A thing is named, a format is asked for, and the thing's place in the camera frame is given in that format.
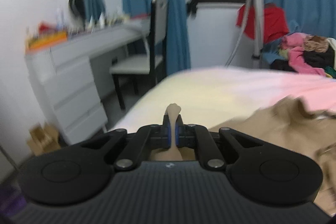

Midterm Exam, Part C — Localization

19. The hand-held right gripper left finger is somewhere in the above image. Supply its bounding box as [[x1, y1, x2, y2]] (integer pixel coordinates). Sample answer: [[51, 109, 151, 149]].
[[79, 114, 173, 172]]

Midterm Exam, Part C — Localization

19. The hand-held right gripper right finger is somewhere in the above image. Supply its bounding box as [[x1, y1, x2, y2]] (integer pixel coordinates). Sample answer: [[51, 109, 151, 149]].
[[175, 114, 263, 172]]

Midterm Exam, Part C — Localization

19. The tan printed t-shirt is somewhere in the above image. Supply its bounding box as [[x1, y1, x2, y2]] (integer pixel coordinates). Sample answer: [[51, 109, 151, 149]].
[[151, 97, 336, 217]]

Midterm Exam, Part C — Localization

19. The pastel bed sheet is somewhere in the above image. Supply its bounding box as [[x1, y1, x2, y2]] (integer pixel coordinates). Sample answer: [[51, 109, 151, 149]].
[[105, 65, 336, 136]]

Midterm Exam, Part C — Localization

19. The black and white chair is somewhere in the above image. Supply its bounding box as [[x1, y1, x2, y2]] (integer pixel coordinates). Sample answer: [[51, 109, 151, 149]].
[[109, 0, 169, 110]]

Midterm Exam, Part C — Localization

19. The white vanity dresser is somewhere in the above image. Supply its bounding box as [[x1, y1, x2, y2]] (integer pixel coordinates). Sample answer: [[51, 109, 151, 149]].
[[25, 19, 151, 145]]

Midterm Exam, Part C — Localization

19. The blue cloth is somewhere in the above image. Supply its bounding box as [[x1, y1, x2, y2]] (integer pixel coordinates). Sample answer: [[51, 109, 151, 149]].
[[262, 39, 290, 62]]

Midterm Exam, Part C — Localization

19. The cardboard box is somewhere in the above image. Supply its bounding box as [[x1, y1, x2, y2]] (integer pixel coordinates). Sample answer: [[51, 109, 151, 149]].
[[28, 122, 61, 157]]

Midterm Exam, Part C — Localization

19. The silver tripod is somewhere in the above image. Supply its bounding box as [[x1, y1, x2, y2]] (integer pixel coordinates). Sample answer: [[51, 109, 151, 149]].
[[237, 0, 265, 61]]

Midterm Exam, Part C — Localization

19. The pink cloth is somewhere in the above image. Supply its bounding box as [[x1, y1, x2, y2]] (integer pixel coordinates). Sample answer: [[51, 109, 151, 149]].
[[282, 33, 326, 76]]

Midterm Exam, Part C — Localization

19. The red cloth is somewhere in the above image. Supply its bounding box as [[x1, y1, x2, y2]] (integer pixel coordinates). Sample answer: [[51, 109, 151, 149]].
[[235, 3, 290, 44]]

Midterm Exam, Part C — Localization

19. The orange tray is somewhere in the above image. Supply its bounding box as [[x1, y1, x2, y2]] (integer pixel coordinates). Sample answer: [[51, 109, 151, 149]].
[[27, 30, 68, 52]]

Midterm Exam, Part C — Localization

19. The black cloth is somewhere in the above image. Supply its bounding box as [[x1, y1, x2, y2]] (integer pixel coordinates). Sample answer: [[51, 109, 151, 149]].
[[306, 47, 336, 70]]

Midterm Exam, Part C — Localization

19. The red bag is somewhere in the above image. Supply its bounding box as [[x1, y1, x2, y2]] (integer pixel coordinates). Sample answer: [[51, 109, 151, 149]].
[[38, 21, 57, 32]]

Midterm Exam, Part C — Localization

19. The brown patterned cloth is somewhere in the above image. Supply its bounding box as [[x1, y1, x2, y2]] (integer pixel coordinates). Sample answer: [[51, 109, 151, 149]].
[[304, 35, 330, 54]]

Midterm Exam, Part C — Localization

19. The grey hose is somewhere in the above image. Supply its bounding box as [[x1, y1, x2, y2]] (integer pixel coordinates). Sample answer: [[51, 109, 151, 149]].
[[225, 3, 250, 67]]

